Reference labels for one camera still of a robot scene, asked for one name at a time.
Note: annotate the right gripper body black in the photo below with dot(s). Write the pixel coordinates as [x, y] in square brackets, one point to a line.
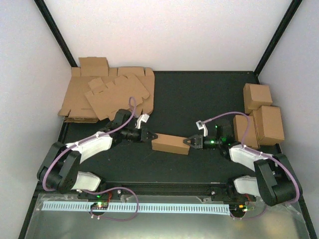
[212, 145]

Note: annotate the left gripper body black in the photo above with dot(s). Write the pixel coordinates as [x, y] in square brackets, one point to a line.
[135, 137]

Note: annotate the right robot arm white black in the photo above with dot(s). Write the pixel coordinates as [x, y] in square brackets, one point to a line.
[274, 181]

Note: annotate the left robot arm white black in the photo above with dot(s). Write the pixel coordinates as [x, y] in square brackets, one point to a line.
[60, 168]

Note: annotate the folded cardboard box small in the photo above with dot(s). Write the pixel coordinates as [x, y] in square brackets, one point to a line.
[245, 132]

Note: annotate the stack of flat cardboard blanks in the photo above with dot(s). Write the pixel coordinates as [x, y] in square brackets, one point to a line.
[76, 108]

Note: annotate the right controller board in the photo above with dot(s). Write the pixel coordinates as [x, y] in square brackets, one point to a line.
[241, 208]

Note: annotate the controller board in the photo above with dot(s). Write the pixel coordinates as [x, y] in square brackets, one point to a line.
[241, 208]
[99, 206]

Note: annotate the left controller board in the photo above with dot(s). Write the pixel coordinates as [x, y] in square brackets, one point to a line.
[99, 206]

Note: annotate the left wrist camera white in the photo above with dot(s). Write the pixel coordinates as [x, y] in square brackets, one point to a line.
[142, 119]

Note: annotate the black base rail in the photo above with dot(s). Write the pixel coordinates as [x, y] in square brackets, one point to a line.
[159, 189]

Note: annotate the white slotted cable duct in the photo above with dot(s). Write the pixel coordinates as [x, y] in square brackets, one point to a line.
[162, 208]

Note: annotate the left black frame post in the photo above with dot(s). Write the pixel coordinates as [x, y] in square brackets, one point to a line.
[46, 14]

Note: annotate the black frame post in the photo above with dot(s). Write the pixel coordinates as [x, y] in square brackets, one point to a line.
[284, 23]
[46, 14]

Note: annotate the right black frame post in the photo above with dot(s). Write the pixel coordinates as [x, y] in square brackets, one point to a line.
[284, 23]

